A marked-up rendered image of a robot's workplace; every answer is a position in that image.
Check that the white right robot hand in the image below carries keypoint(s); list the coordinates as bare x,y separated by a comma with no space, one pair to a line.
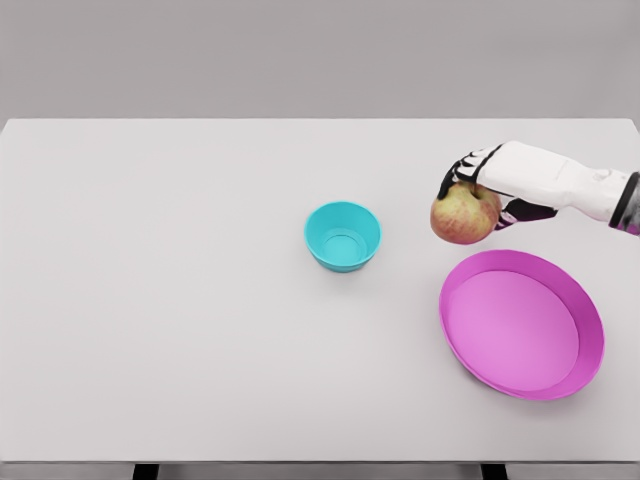
520,172

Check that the red-green apple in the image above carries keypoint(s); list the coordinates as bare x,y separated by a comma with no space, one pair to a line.
465,215

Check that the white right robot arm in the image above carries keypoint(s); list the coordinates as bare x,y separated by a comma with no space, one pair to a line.
607,195

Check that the pink plate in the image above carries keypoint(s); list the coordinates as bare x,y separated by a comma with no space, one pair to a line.
520,325

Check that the blue bowl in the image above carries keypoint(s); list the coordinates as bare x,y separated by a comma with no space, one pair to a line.
343,237

